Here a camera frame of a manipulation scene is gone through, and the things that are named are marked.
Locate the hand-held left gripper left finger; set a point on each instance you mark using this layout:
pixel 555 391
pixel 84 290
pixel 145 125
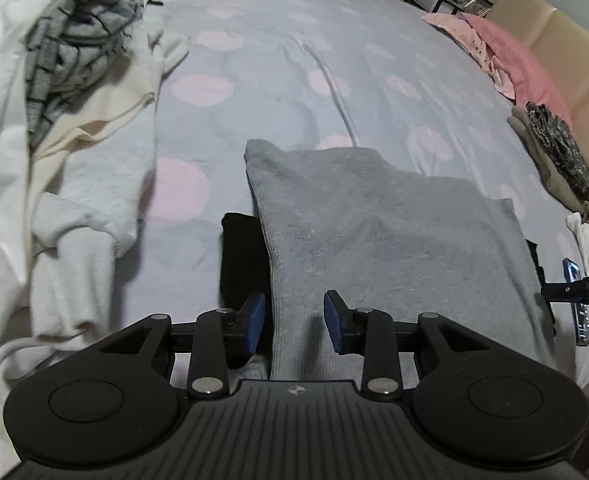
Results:
pixel 257 322

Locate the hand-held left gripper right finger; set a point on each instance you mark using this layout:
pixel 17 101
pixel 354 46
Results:
pixel 333 322

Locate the grey shirt with black sleeves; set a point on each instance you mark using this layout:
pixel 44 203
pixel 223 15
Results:
pixel 374 220

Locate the folded clothes stack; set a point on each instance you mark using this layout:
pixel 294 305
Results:
pixel 544 170

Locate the dark patterned garment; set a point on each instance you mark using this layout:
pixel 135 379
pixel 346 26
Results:
pixel 559 135

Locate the white textured sweater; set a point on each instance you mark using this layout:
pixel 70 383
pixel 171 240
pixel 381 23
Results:
pixel 89 220

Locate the pink pillow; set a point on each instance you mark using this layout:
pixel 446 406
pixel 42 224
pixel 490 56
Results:
pixel 524 60

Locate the polka-dot bedsheet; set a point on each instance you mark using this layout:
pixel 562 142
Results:
pixel 284 85

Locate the beige padded headboard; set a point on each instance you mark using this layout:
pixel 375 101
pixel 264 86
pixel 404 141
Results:
pixel 564 35

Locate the cream garment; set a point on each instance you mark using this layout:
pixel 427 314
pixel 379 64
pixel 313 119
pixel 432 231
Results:
pixel 119 95

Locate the light pink garment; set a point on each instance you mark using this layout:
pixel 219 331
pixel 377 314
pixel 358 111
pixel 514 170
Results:
pixel 464 40

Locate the grey striped garment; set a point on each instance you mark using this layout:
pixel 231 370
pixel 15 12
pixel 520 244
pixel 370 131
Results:
pixel 74 50

